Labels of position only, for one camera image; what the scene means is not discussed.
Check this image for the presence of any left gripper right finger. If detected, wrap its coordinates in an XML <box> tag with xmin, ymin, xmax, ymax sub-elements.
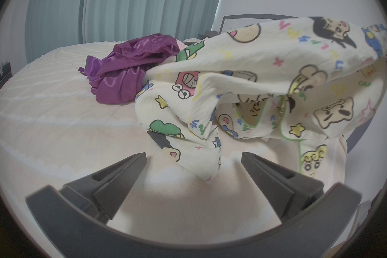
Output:
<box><xmin>241</xmin><ymin>152</ymin><xmax>324</xmax><ymax>219</ymax></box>

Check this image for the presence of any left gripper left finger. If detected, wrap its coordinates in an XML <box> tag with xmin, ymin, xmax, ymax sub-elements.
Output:
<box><xmin>60</xmin><ymin>152</ymin><xmax>148</xmax><ymax>222</ymax></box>

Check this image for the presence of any white printed pyjama top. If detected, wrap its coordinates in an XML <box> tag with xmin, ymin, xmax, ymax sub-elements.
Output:
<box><xmin>134</xmin><ymin>16</ymin><xmax>387</xmax><ymax>183</ymax></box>

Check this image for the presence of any bed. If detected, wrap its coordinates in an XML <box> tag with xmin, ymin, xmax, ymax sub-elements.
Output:
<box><xmin>0</xmin><ymin>14</ymin><xmax>360</xmax><ymax>240</ymax></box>

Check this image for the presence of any pile of clothes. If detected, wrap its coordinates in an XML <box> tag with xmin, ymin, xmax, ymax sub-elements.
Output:
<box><xmin>163</xmin><ymin>38</ymin><xmax>200</xmax><ymax>64</ymax></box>

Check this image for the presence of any purple satin garment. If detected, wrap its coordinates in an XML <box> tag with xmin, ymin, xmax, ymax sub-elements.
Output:
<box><xmin>78</xmin><ymin>34</ymin><xmax>182</xmax><ymax>104</ymax></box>

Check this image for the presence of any black cabinet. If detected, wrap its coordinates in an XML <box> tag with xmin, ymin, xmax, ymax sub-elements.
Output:
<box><xmin>0</xmin><ymin>62</ymin><xmax>12</xmax><ymax>89</ymax></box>

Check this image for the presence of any grey bedside table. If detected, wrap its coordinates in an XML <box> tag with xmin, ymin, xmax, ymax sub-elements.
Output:
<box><xmin>198</xmin><ymin>29</ymin><xmax>220</xmax><ymax>40</ymax></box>

